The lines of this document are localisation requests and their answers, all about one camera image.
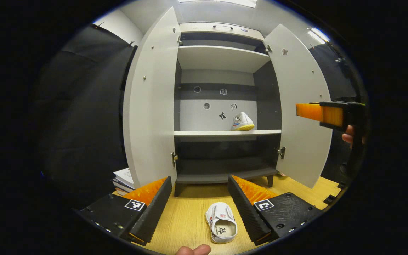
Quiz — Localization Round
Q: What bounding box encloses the ceiling light panel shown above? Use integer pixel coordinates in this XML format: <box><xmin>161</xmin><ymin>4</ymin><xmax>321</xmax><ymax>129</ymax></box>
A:
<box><xmin>178</xmin><ymin>0</ymin><xmax>257</xmax><ymax>8</ymax></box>
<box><xmin>307</xmin><ymin>28</ymin><xmax>331</xmax><ymax>45</ymax></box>

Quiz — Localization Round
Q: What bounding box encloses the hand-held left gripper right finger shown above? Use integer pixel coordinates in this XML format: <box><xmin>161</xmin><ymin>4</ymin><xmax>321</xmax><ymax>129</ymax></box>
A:
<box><xmin>227</xmin><ymin>175</ymin><xmax>323</xmax><ymax>247</ymax></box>

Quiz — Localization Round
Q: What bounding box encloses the grey shoe cabinet door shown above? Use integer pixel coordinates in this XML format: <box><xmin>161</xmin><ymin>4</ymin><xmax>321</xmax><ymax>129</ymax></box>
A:
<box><xmin>123</xmin><ymin>6</ymin><xmax>182</xmax><ymax>190</ymax></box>
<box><xmin>263</xmin><ymin>24</ymin><xmax>333</xmax><ymax>189</ymax></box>

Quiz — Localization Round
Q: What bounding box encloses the black backdrop cloth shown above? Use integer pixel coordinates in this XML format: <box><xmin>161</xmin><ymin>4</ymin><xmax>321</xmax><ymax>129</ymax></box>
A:
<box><xmin>310</xmin><ymin>42</ymin><xmax>364</xmax><ymax>185</ymax></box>
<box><xmin>30</xmin><ymin>25</ymin><xmax>137</xmax><ymax>209</ymax></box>

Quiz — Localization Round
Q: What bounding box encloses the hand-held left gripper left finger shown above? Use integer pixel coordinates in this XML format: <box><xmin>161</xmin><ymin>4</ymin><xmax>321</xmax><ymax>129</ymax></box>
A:
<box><xmin>75</xmin><ymin>176</ymin><xmax>172</xmax><ymax>247</ymax></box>

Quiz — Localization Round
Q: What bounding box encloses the white shoe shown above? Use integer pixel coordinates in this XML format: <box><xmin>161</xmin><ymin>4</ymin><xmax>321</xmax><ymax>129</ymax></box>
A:
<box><xmin>231</xmin><ymin>112</ymin><xmax>255</xmax><ymax>131</ymax></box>
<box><xmin>206</xmin><ymin>202</ymin><xmax>238</xmax><ymax>244</ymax></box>

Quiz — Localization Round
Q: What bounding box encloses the stack of books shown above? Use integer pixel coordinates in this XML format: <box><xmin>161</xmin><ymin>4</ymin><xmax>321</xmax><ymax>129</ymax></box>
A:
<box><xmin>113</xmin><ymin>168</ymin><xmax>135</xmax><ymax>196</ymax></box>

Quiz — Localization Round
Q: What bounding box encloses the grey shoe cabinet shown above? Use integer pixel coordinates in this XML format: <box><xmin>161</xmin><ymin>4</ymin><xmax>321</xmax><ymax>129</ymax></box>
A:
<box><xmin>173</xmin><ymin>22</ymin><xmax>283</xmax><ymax>197</ymax></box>

